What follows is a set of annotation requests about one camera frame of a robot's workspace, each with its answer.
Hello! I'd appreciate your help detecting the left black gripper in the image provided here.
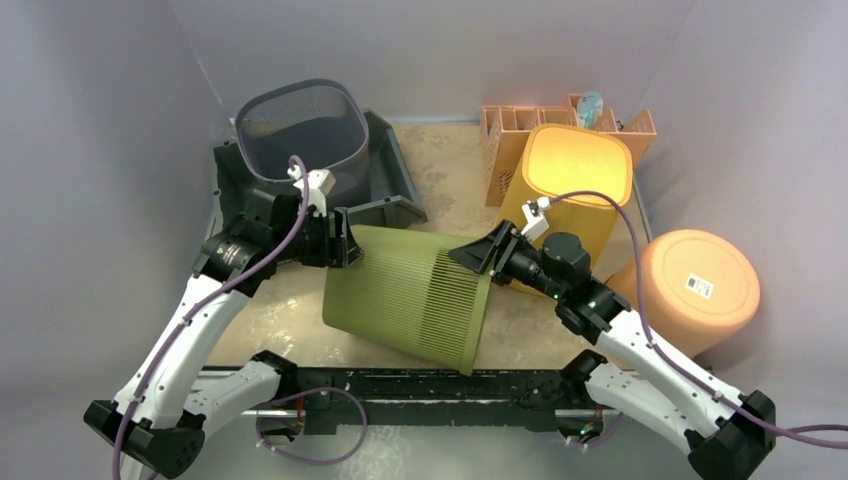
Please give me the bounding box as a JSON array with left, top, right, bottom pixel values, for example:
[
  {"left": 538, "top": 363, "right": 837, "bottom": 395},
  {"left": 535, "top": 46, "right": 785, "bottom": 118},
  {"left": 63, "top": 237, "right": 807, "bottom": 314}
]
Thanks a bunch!
[{"left": 275, "top": 206, "right": 363, "bottom": 269}]

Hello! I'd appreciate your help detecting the dark grey plastic bin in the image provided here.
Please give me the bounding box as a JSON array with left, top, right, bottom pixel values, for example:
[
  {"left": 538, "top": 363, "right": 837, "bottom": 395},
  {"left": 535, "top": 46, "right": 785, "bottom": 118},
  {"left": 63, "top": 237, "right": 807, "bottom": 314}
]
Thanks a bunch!
[{"left": 213, "top": 109, "right": 428, "bottom": 229}]

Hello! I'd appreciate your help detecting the olive green mesh basket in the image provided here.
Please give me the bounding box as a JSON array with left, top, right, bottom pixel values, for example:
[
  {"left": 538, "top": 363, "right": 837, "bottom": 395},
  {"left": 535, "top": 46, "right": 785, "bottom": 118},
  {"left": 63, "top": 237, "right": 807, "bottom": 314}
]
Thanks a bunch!
[{"left": 322, "top": 225, "right": 491, "bottom": 375}]

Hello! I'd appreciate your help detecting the yellow mesh basket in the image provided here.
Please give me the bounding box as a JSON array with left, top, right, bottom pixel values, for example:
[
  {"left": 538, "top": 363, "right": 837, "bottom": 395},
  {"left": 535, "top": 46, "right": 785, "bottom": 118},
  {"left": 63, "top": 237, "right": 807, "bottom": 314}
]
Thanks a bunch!
[{"left": 491, "top": 123, "right": 633, "bottom": 281}]

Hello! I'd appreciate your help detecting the grey mesh basket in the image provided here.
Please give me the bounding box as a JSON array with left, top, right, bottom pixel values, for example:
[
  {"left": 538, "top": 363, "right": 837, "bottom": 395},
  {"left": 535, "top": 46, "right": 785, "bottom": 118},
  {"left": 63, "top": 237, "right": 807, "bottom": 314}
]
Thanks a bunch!
[{"left": 235, "top": 79, "right": 370, "bottom": 207}]

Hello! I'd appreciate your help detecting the large orange plastic bucket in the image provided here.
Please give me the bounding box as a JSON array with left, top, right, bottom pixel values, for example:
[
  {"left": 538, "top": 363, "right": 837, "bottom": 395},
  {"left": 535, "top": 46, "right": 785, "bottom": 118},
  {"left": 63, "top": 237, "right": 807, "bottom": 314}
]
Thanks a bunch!
[{"left": 641, "top": 229, "right": 761, "bottom": 358}]

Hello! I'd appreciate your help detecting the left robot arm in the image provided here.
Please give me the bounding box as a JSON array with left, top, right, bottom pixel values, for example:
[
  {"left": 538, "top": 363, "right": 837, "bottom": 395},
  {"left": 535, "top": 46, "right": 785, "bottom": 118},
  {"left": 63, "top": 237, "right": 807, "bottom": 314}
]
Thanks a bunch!
[{"left": 84, "top": 186, "right": 362, "bottom": 479}]

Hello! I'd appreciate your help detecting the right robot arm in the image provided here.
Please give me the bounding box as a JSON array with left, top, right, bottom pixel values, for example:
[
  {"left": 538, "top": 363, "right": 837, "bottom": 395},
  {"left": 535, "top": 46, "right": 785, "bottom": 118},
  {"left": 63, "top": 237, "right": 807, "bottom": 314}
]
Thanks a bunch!
[{"left": 448, "top": 221, "right": 776, "bottom": 479}]

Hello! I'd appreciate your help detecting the pink perforated organizer crate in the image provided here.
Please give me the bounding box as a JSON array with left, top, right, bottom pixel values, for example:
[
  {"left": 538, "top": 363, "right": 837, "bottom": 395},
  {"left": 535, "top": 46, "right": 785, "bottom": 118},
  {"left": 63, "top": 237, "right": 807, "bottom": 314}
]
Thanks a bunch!
[{"left": 480, "top": 93, "right": 657, "bottom": 206}]

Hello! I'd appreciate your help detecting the light blue packet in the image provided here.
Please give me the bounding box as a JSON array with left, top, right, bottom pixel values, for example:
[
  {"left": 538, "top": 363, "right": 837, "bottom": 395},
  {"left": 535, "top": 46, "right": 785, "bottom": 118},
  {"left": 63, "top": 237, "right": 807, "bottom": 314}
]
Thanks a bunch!
[{"left": 575, "top": 91, "right": 604, "bottom": 129}]

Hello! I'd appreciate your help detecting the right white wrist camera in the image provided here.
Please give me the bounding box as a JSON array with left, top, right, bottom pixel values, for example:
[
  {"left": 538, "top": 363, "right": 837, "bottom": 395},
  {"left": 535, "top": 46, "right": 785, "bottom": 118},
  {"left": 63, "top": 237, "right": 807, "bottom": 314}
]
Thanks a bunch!
[{"left": 521, "top": 196, "right": 551, "bottom": 243}]

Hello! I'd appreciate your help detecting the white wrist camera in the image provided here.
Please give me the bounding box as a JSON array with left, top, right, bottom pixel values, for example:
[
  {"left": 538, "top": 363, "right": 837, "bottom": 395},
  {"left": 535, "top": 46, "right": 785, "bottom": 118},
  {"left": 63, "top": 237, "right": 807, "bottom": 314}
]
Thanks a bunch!
[
  {"left": 287, "top": 165, "right": 336, "bottom": 217},
  {"left": 521, "top": 196, "right": 551, "bottom": 243}
]

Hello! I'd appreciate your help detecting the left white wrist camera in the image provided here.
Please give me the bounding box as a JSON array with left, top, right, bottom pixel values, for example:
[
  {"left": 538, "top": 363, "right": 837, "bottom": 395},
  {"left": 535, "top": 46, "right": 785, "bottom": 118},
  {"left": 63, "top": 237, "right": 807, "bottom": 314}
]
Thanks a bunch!
[{"left": 287, "top": 165, "right": 336, "bottom": 217}]

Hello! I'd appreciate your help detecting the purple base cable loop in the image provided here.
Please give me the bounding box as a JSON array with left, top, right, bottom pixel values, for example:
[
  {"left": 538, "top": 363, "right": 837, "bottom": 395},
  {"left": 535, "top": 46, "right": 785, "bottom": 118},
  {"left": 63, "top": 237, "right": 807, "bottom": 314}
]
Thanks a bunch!
[{"left": 254, "top": 387, "right": 368, "bottom": 466}]

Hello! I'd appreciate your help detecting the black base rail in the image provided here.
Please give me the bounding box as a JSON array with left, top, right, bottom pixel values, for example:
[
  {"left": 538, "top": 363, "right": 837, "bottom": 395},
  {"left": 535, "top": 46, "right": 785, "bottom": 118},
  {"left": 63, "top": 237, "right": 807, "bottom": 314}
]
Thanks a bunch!
[{"left": 276, "top": 367, "right": 597, "bottom": 435}]

